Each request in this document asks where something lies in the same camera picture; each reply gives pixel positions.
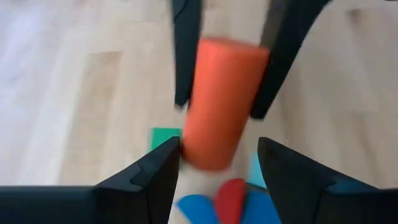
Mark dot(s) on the red half-round block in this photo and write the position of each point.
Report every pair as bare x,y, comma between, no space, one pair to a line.
231,199

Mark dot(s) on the light blue square block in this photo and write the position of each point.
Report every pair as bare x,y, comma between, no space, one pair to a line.
255,171

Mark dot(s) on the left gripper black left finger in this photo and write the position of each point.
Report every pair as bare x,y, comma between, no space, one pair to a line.
146,199

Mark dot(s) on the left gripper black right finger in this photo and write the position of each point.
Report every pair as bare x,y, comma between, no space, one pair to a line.
304,202

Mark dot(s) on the orange cylinder block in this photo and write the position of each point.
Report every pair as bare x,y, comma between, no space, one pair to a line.
224,102

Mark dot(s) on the green half-round block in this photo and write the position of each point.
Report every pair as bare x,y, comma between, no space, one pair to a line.
161,137

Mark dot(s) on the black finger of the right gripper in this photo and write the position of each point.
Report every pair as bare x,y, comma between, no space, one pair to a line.
186,31
289,37

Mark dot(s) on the small blue wedge block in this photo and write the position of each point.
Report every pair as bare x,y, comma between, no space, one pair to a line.
196,208

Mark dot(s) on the blue cube block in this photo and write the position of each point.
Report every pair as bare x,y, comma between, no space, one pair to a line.
258,208

